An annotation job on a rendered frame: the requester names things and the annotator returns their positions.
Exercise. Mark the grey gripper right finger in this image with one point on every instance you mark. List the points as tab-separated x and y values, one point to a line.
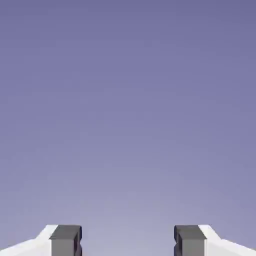
192	242

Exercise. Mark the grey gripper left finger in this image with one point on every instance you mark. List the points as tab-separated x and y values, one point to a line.
62	242

